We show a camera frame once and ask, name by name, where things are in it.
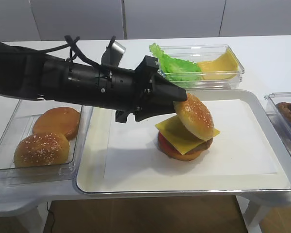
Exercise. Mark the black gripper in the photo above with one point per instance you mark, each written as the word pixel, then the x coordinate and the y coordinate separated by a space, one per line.
pixel 123 89

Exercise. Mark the sesame bun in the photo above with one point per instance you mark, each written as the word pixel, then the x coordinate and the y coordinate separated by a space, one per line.
pixel 196 117
pixel 42 149

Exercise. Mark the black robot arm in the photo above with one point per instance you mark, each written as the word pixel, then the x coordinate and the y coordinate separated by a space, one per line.
pixel 30 74

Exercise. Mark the green lettuce leaf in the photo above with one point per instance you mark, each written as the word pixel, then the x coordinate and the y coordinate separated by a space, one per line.
pixel 180 72

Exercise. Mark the clear plastic lettuce cheese container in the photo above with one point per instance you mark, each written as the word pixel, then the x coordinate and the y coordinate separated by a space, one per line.
pixel 201 53

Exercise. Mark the yellow cheese slice on burger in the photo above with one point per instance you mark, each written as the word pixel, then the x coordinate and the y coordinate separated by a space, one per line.
pixel 176 134

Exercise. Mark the red tomato slice in stack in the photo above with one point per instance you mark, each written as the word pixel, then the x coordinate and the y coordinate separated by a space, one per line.
pixel 165 146

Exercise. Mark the bottom bun of burger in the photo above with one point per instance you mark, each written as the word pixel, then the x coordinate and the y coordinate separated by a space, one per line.
pixel 183 157

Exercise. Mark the brown burger patty in stack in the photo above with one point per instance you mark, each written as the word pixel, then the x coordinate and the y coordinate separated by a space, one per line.
pixel 204 146

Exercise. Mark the yellow cheese slice in container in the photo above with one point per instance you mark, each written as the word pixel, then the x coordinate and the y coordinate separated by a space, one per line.
pixel 220 68

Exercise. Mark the white metal serving tray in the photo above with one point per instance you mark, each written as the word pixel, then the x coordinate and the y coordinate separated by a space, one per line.
pixel 91 175

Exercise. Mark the plain bottom bun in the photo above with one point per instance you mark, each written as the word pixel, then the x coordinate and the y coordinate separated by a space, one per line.
pixel 64 120

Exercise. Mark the white paper sheet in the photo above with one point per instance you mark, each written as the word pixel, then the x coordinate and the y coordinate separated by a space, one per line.
pixel 240 148

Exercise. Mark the clear plastic bun container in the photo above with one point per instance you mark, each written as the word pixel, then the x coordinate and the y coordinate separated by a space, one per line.
pixel 20 126

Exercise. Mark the clear plastic patty tomato container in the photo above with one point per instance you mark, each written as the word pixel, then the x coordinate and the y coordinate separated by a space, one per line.
pixel 281 125

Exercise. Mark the white table leg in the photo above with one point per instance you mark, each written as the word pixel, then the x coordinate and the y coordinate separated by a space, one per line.
pixel 252 214

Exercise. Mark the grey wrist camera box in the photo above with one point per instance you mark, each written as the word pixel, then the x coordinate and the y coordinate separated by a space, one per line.
pixel 113 53

